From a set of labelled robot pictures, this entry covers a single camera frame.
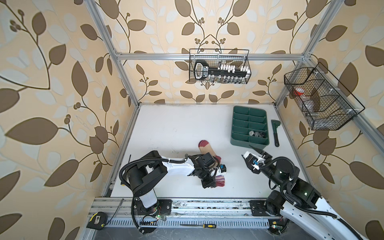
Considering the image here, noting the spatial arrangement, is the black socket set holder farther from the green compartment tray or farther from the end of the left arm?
the end of the left arm

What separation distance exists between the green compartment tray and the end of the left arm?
0.84 feet

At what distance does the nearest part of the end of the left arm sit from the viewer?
2.31ft

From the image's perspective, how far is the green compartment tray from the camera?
95 cm

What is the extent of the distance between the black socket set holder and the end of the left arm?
1.48ft

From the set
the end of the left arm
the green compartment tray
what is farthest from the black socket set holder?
the end of the left arm
